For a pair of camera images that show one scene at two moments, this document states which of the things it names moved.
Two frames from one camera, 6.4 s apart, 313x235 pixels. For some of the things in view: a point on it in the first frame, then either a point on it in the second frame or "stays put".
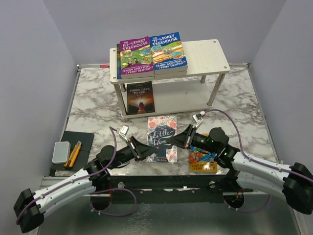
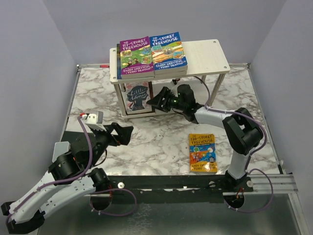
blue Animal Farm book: [119, 61] stays put
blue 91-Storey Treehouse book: [167, 54] stays put
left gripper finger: [142, 151] to [123, 135]
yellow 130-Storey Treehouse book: [202, 160] stays put
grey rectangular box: [61, 152] stays put
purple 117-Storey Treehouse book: [136, 59] stays put
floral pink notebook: [159, 129] to [135, 96]
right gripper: [185, 139] to [157, 102]
